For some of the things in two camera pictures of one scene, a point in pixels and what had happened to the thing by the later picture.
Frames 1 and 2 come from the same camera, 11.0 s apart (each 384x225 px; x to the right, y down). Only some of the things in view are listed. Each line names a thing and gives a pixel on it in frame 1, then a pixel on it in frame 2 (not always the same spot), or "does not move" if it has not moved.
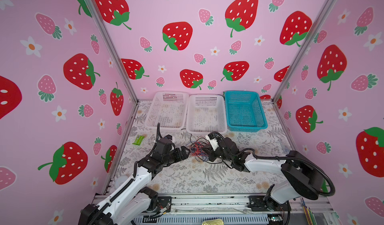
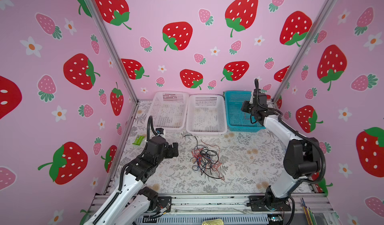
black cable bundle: [199, 147] → [205, 157]
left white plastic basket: [169, 108] does not move
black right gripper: [211, 155] → [245, 104]
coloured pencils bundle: [310, 217] does not move
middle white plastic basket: [206, 114] does not move
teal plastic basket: [244, 112] does not move
